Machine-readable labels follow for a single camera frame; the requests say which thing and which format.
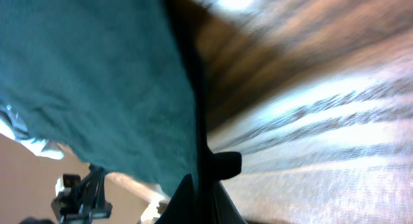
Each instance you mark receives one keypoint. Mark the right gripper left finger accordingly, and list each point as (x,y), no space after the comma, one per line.
(181,209)

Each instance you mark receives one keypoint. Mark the black shorts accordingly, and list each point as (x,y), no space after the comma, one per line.
(106,78)

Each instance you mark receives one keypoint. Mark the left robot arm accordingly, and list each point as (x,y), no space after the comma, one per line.
(81,200)

